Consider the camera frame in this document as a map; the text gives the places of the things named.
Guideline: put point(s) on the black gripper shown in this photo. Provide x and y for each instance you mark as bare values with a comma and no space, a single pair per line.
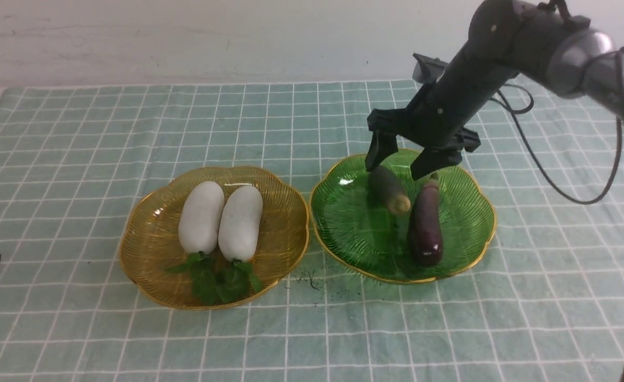
434,119

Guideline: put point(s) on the amber glass plate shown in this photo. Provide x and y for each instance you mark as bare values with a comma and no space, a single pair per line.
150,244

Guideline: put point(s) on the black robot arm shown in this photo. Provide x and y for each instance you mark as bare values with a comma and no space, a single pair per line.
543,42

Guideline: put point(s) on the green glass plate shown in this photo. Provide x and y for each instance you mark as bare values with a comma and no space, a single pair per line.
360,233

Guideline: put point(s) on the white radish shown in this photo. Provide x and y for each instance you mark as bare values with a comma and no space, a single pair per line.
238,238
199,224

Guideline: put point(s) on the green checkered tablecloth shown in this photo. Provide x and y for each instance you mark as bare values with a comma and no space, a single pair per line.
546,303

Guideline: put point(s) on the dark purple eggplant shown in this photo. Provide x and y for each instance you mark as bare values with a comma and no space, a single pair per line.
424,236

